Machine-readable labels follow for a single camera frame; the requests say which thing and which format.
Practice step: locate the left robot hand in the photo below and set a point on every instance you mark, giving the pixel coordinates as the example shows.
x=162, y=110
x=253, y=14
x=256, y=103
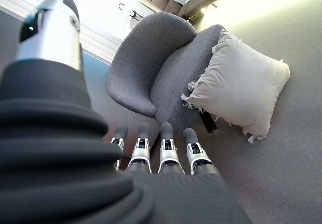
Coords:
x=50, y=158

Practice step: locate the white fringed cushion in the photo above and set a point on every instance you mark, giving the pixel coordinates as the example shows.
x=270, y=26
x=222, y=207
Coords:
x=241, y=88

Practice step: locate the beige sofa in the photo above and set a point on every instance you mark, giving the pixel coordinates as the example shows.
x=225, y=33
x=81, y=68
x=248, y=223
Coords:
x=156, y=0

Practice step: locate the grey fabric armchair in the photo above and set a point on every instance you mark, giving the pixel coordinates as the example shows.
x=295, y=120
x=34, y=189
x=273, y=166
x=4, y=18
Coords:
x=141, y=65

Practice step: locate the dark small side table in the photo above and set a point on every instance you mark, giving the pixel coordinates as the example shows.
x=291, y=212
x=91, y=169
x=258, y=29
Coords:
x=135, y=14

